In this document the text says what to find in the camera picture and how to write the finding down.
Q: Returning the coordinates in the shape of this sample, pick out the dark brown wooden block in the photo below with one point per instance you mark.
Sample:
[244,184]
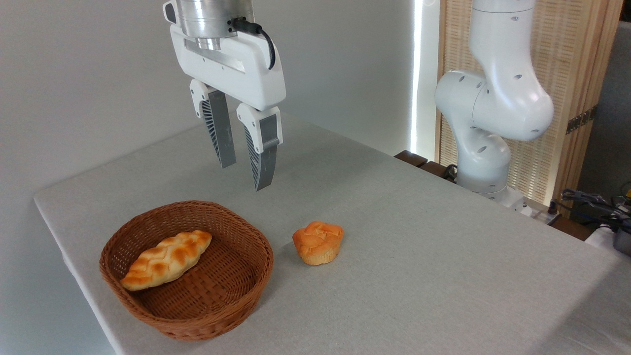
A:
[410,158]
[436,170]

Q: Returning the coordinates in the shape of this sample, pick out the orange muffin bread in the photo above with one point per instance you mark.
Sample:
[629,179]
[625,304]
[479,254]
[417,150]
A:
[318,241]

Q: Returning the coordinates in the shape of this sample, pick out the black screen hinge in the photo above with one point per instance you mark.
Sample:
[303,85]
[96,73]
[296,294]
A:
[581,119]

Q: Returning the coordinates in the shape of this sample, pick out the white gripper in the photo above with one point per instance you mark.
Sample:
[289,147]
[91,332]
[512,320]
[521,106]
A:
[246,74]

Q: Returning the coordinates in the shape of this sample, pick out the brown wicker basket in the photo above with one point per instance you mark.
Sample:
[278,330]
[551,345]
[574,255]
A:
[212,296]

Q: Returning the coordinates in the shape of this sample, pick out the braided golden bread loaf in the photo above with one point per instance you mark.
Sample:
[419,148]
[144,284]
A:
[165,259]

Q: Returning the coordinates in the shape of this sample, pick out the wooden slatted folding screen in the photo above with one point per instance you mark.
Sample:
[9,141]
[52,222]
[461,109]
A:
[567,49]

